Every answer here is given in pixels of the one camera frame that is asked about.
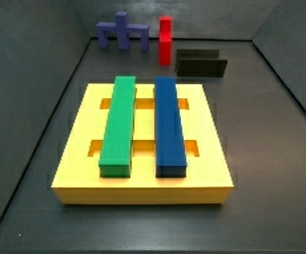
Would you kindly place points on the purple cross-shaped block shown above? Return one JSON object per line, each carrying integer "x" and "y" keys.
{"x": 123, "y": 29}

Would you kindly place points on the yellow slotted base board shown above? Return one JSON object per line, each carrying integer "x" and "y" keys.
{"x": 207, "y": 184}

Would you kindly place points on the blue long bar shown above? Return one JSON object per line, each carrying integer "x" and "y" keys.
{"x": 171, "y": 157}

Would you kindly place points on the green long bar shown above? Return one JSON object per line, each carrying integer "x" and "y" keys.
{"x": 116, "y": 150}

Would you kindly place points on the black block holder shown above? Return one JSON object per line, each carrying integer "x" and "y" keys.
{"x": 200, "y": 63}

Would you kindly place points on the red upright block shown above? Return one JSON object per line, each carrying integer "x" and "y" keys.
{"x": 165, "y": 40}

